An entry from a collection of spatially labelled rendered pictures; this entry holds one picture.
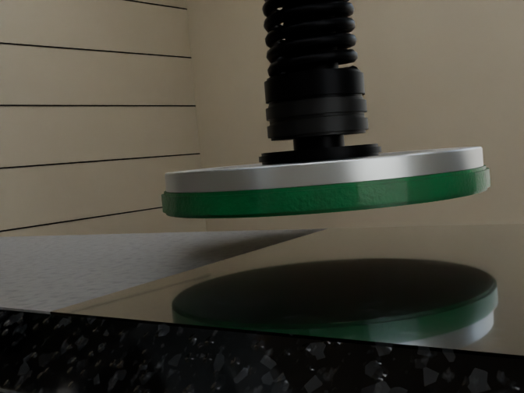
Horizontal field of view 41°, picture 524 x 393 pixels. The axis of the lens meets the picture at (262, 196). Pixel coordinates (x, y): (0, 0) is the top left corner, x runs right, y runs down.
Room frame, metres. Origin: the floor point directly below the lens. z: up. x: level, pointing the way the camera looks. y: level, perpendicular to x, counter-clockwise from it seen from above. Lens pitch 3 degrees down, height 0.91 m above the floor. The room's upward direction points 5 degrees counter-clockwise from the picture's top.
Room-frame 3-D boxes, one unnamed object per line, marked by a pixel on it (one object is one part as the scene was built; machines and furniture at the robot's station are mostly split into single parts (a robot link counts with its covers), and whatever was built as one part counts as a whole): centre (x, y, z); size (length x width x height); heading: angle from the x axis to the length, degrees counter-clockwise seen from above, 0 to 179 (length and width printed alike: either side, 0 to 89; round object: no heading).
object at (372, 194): (0.48, -0.04, 0.90); 0.22 x 0.22 x 0.04
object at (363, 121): (0.48, -0.04, 0.93); 0.07 x 0.07 x 0.01
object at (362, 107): (0.48, -0.04, 0.94); 0.07 x 0.07 x 0.01
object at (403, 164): (0.48, -0.04, 0.90); 0.21 x 0.21 x 0.01
